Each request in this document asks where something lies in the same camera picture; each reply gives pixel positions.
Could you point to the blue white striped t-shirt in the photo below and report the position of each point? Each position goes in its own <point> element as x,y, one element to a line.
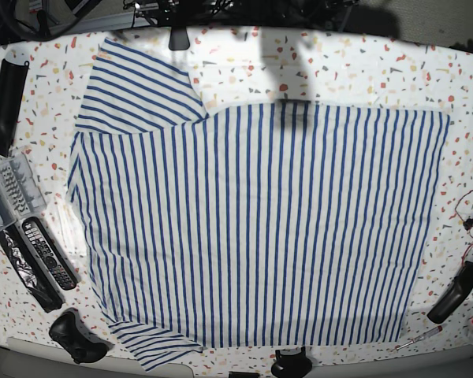
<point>272,224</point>

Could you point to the black clamp top edge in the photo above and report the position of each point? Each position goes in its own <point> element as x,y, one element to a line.
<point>178,39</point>

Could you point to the black tv remote control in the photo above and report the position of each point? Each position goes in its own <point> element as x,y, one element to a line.
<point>50,255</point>

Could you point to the black game controller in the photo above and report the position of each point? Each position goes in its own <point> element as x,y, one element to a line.
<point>65,332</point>

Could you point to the clear plastic screw bit box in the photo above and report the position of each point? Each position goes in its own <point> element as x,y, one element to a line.
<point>20,195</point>

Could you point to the black foil wrapped bar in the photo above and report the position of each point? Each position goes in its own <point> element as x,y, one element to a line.
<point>28,270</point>

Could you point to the black curved tube left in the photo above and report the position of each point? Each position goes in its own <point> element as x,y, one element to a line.
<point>12,81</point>

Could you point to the black curved handle right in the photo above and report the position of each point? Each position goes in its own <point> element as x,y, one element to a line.
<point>457,292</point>

